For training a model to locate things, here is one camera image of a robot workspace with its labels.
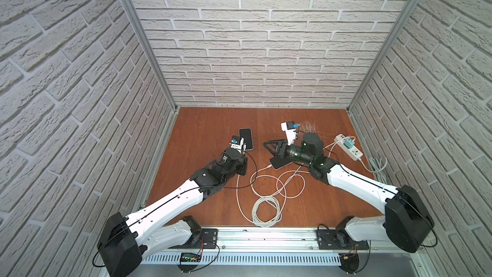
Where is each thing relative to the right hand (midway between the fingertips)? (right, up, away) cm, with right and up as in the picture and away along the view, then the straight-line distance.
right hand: (262, 147), depth 74 cm
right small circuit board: (+33, -43, -4) cm, 54 cm away
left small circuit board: (-28, -42, -2) cm, 51 cm away
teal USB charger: (+45, 0, +21) cm, 50 cm away
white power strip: (+49, -5, +23) cm, 55 cm away
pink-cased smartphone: (+9, -10, +21) cm, 25 cm away
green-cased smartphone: (-7, +4, +33) cm, 34 cm away
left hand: (-8, -2, +5) cm, 9 cm away
